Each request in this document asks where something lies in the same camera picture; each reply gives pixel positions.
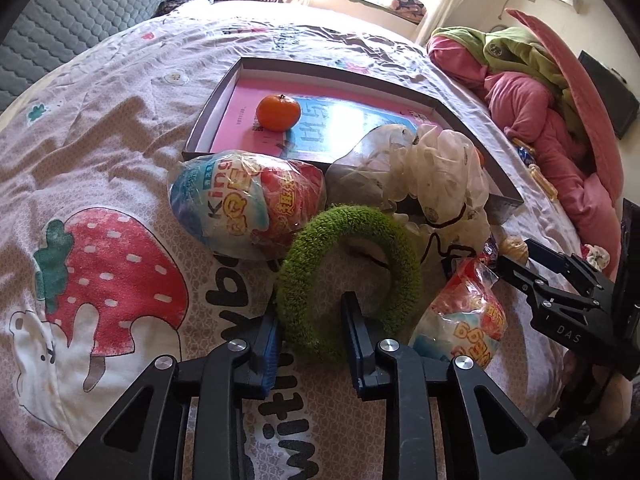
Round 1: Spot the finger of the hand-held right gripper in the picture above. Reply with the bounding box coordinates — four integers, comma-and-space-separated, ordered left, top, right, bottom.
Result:
494, 254, 599, 312
524, 239, 616, 294

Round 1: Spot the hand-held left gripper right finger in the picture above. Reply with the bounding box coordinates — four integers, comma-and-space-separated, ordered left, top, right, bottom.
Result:
340, 291, 576, 480

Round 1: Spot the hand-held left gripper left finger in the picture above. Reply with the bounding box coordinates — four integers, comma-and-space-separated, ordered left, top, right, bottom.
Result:
55, 309, 282, 480

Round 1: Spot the walnut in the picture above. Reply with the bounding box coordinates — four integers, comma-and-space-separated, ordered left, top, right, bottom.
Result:
501, 236, 530, 267

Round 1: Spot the small egg toy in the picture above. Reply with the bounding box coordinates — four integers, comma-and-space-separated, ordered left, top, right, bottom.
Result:
407, 257, 508, 365

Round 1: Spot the green fuzzy headband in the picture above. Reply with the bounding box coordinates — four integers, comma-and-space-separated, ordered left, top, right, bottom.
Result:
275, 203, 423, 366

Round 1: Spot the orange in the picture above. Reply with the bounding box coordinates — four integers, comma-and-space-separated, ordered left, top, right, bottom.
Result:
256, 93, 302, 132

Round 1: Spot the shallow cardboard box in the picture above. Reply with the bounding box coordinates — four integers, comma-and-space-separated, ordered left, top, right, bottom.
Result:
181, 56, 525, 226

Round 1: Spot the small white pink object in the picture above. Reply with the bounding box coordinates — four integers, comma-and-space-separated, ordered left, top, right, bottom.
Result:
582, 244, 611, 268

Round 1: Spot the cookie packet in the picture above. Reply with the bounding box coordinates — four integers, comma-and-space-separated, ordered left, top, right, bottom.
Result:
480, 232, 501, 266

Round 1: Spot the long yellow snack packet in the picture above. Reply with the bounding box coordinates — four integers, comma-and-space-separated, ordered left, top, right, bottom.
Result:
532, 165, 558, 200

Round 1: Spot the crumpled pink quilt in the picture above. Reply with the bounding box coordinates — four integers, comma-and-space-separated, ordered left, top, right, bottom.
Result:
427, 35, 623, 276

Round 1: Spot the large wrapped egg toy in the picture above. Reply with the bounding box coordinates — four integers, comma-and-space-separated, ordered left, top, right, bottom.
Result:
169, 149, 327, 262

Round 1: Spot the black television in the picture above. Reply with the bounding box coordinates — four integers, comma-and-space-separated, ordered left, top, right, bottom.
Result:
577, 51, 640, 140

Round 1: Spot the salmon pink blanket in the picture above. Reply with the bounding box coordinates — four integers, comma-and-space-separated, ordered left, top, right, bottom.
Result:
505, 8, 623, 201

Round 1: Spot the green blanket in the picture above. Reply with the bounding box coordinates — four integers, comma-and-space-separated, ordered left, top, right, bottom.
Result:
430, 25, 586, 141

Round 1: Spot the patterned blanket on windowsill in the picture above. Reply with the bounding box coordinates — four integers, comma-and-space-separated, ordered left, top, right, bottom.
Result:
390, 0, 427, 23

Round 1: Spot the dark pillow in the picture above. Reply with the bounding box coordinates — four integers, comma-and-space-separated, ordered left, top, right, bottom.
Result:
156, 0, 213, 17

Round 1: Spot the grey quilted headboard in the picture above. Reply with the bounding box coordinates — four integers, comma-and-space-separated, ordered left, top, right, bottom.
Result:
0, 0, 196, 116

